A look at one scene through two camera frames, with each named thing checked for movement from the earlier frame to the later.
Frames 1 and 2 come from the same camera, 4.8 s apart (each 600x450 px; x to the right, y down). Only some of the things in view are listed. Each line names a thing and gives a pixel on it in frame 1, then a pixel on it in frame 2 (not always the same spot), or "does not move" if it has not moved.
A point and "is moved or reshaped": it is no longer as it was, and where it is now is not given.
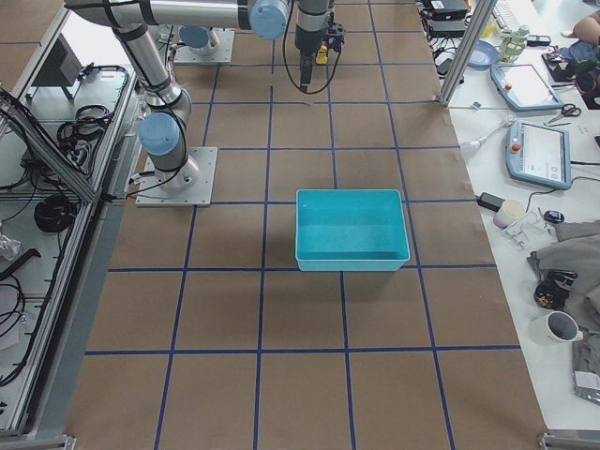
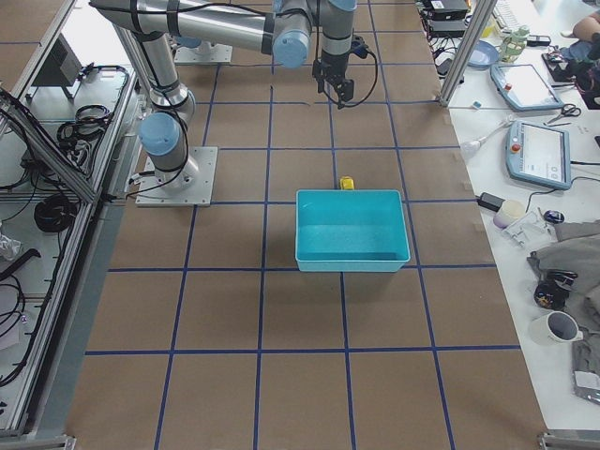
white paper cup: (510, 212) does not move
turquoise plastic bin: (351, 230) does not move
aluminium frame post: (477, 22) does not move
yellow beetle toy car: (322, 55) is moved or reshaped
